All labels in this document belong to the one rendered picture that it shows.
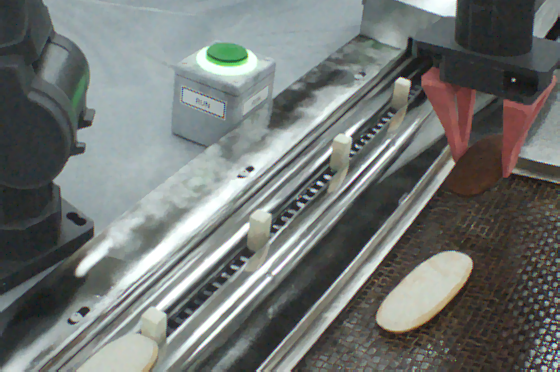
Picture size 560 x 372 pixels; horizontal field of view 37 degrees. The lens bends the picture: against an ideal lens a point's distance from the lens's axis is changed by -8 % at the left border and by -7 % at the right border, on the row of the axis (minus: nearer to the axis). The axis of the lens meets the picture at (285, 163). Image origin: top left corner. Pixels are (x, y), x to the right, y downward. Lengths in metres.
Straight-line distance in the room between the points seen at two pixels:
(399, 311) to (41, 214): 0.28
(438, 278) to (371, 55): 0.42
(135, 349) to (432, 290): 0.20
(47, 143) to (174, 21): 0.52
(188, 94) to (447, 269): 0.33
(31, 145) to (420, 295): 0.28
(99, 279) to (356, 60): 0.43
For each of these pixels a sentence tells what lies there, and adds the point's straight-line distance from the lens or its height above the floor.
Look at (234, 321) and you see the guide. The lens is 0.60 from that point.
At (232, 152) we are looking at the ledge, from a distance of 0.77.
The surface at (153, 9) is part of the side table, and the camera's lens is 1.12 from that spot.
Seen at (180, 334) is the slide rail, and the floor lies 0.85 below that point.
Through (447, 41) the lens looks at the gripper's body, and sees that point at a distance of 0.61.
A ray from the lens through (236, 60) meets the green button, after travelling 0.82.
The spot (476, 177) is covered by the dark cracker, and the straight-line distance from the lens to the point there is 0.63.
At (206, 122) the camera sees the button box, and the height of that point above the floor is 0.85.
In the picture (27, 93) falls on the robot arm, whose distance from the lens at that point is 0.59.
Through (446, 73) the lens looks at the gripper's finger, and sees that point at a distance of 0.61.
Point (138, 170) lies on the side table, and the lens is 0.81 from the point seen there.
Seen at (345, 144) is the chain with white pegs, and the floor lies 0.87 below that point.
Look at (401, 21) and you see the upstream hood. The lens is 0.98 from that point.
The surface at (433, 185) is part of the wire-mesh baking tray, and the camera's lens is 0.71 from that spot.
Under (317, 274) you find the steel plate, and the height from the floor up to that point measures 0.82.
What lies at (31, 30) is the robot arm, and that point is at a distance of 0.59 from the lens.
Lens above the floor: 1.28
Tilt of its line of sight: 33 degrees down
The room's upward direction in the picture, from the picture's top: 8 degrees clockwise
